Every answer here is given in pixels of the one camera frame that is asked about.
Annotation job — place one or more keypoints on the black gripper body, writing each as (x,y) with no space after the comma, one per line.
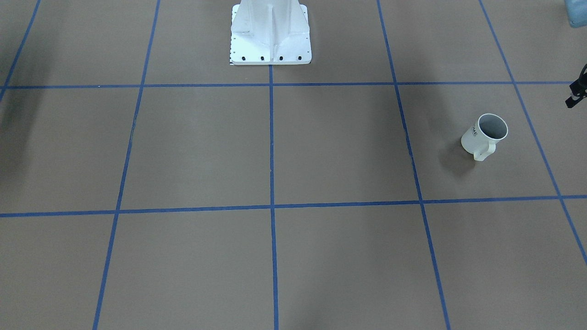
(578,89)

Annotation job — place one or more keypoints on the white ceramic mug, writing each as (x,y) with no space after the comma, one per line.
(481,139)

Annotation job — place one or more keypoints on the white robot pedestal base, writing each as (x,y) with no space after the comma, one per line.
(270,32)

